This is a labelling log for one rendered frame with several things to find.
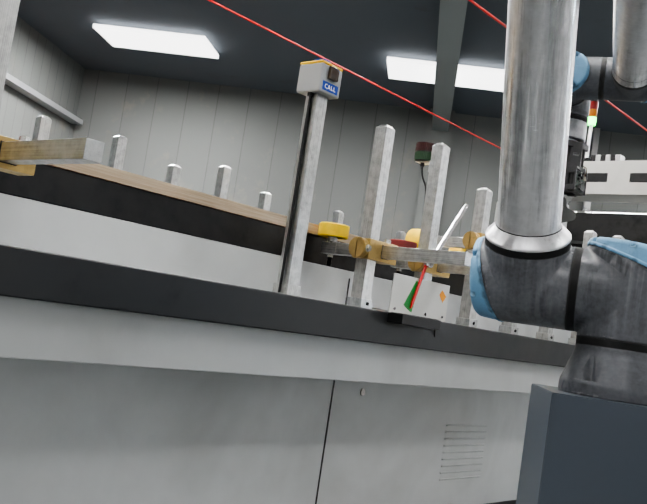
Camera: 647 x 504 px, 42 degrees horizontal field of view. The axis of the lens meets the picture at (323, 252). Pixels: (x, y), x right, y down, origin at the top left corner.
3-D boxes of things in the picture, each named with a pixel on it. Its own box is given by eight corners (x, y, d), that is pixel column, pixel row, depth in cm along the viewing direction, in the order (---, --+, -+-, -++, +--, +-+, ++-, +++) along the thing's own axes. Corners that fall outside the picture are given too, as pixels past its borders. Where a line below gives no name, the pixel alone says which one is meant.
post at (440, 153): (425, 321, 223) (450, 145, 226) (418, 320, 220) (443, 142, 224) (414, 320, 225) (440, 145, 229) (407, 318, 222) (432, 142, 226)
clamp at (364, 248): (397, 266, 209) (400, 246, 210) (364, 257, 199) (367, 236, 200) (378, 264, 214) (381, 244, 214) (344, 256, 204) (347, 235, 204)
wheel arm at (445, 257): (471, 270, 192) (473, 252, 192) (463, 268, 189) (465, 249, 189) (328, 257, 220) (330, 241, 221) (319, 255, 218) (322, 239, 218)
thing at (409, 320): (449, 339, 219) (452, 322, 220) (400, 332, 203) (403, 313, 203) (434, 336, 223) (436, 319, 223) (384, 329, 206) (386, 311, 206)
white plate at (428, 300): (445, 322, 228) (451, 285, 229) (389, 312, 209) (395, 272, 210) (444, 322, 229) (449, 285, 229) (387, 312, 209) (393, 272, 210)
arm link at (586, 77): (603, 47, 173) (604, 67, 185) (545, 46, 177) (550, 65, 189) (597, 92, 173) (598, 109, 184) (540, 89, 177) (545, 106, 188)
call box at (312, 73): (338, 102, 188) (343, 69, 189) (318, 93, 183) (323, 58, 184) (315, 104, 193) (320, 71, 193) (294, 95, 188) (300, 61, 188)
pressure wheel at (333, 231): (341, 269, 222) (347, 226, 223) (345, 267, 214) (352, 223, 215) (311, 264, 221) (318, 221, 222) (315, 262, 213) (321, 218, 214)
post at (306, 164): (300, 296, 185) (331, 98, 188) (285, 294, 181) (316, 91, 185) (285, 294, 188) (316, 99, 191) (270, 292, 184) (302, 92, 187)
